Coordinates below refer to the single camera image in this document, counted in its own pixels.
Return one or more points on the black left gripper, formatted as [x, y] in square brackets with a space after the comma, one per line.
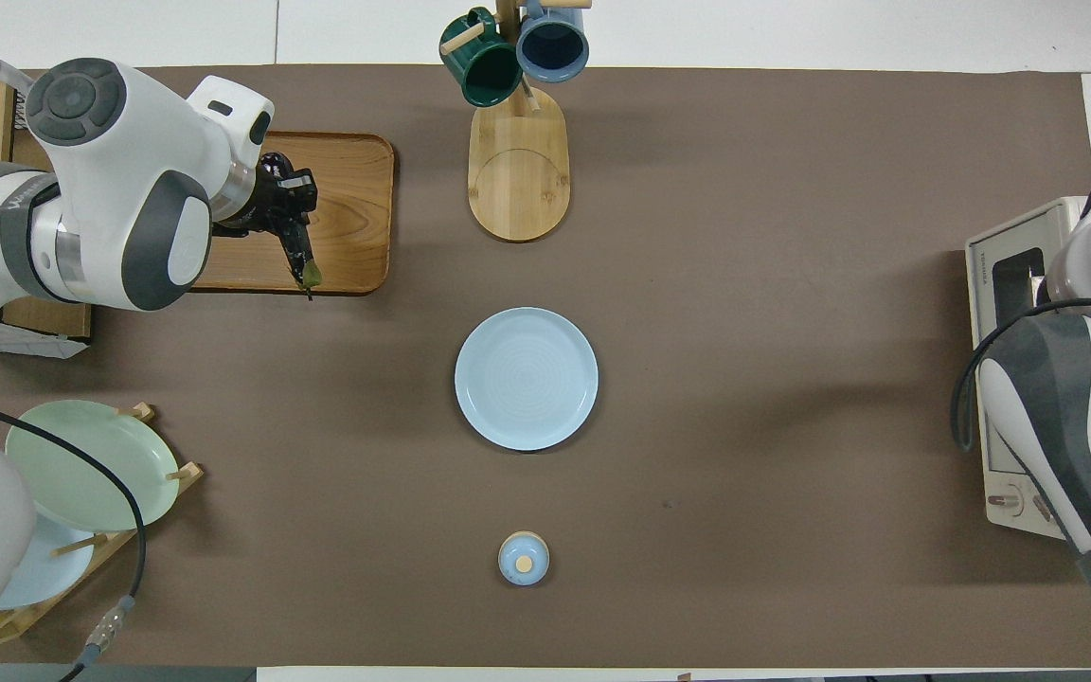
[252, 204]

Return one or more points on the dark purple eggplant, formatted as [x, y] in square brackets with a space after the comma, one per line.
[297, 256]

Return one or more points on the light blue serving plate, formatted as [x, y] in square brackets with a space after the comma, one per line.
[527, 379]

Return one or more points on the glass oven door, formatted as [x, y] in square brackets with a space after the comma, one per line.
[981, 284]

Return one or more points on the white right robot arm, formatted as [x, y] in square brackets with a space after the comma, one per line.
[1057, 398]

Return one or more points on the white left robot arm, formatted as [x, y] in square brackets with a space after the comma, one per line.
[110, 170]

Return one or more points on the cream toaster oven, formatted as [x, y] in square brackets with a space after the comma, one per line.
[1010, 507]

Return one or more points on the rectangular wooden tray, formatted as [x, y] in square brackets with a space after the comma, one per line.
[356, 189]

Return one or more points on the wooden mug tree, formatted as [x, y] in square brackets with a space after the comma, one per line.
[517, 180]

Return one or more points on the dark green ceramic mug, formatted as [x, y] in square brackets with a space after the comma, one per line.
[484, 71]

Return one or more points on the blue ceramic mug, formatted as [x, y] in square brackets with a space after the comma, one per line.
[552, 43]

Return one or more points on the pale green plate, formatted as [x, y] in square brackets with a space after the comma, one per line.
[81, 455]

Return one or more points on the wooden plate rack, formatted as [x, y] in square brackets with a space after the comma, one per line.
[115, 545]

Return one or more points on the small blue lidded jar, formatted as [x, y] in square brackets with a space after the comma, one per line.
[524, 561]

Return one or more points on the pale blue racked plate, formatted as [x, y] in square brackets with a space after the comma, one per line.
[58, 568]

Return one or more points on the brown table mat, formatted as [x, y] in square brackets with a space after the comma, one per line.
[725, 379]

